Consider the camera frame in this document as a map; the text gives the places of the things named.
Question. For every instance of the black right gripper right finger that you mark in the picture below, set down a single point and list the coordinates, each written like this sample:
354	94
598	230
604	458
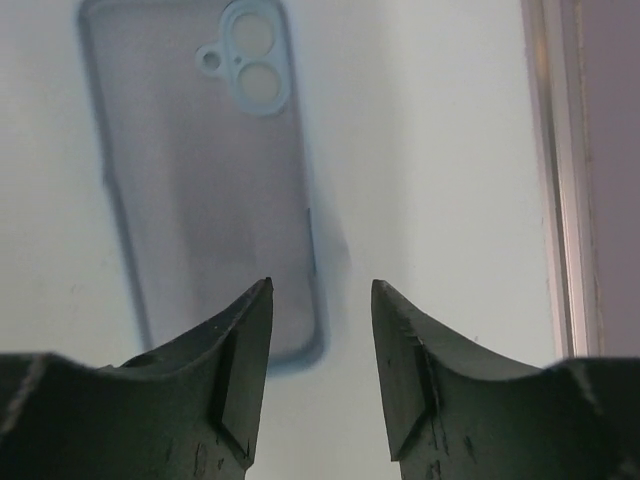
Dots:
454	409

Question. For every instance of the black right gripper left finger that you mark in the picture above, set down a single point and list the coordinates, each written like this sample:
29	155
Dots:
189	409

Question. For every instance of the light blue phone case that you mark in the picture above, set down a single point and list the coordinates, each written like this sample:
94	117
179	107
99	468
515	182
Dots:
204	161

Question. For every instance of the right aluminium side rail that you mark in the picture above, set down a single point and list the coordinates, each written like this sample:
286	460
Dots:
554	49

